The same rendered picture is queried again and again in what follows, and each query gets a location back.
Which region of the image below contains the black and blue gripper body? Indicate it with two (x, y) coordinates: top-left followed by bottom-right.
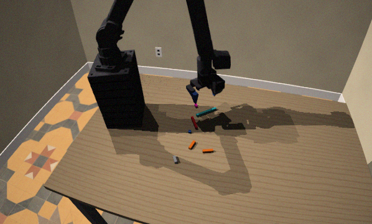
(186, 70), (211, 93)

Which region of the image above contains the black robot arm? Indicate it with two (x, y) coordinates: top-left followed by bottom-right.
(95, 0), (231, 94)

